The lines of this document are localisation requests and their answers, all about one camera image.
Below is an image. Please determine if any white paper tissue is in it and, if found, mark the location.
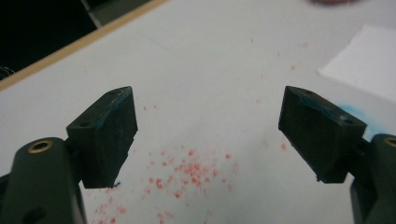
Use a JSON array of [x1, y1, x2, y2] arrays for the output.
[[317, 23, 396, 105]]

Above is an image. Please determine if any blue ring stain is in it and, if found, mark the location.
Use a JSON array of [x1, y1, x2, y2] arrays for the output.
[[337, 103, 388, 142]]

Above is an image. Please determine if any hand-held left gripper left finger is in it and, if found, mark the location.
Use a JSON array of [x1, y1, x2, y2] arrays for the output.
[[65, 86, 139, 189]]

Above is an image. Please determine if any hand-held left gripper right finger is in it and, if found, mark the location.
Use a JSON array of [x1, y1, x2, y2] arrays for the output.
[[277, 85, 368, 184]]

